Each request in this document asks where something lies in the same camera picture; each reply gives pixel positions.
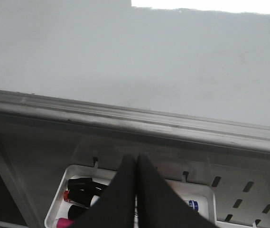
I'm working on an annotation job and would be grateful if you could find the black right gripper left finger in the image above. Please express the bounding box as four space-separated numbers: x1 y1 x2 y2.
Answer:
70 155 136 228

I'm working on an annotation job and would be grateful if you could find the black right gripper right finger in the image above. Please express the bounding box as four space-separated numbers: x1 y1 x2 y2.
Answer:
136 154 216 228

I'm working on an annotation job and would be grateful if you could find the white whiteboard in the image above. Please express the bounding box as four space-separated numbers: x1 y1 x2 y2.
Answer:
0 0 270 153

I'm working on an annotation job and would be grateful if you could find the red capped marker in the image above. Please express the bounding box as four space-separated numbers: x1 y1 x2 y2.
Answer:
63 189 100 208

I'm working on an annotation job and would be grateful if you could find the blue capped marker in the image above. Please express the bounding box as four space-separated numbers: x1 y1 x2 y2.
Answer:
187 200 199 212

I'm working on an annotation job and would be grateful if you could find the black marker lower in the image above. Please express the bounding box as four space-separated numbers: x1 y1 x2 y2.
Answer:
67 205 89 220

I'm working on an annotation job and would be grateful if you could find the black capped marker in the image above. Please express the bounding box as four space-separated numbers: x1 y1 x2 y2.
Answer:
67 177 107 194

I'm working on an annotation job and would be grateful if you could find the white marker tray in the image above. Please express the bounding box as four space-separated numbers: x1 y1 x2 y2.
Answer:
44 164 216 228

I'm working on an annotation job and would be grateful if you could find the pink capped marker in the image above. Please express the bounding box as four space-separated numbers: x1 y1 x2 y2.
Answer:
55 218 73 228

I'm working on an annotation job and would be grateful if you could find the white pegboard panel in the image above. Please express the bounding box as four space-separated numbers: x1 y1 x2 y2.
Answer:
210 163 270 228

